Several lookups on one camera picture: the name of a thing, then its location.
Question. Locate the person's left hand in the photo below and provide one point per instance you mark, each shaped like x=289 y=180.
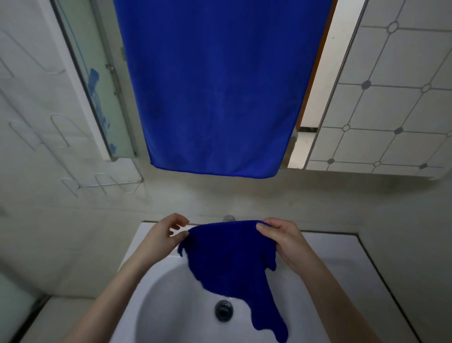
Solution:
x=159 y=240

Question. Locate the metal sink drain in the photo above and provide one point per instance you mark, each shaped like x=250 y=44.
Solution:
x=224 y=311

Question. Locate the white patterned wall cabinet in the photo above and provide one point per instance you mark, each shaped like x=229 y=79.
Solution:
x=388 y=106

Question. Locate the person's right hand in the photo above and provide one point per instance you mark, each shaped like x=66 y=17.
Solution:
x=291 y=244

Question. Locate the person's left forearm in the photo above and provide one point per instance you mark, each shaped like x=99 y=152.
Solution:
x=109 y=304

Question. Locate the large blue towel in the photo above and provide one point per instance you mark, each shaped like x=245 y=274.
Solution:
x=219 y=88

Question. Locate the frosted glass partition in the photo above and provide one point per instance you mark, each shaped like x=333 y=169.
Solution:
x=14 y=311

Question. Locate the white ceramic sink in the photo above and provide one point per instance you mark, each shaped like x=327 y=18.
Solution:
x=335 y=254

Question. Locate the person's right forearm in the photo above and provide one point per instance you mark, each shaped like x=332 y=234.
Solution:
x=339 y=307

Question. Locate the small blue cleaning cloth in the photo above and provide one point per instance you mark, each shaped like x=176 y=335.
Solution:
x=229 y=261

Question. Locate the chrome faucet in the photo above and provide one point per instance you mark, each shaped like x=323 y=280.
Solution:
x=229 y=218

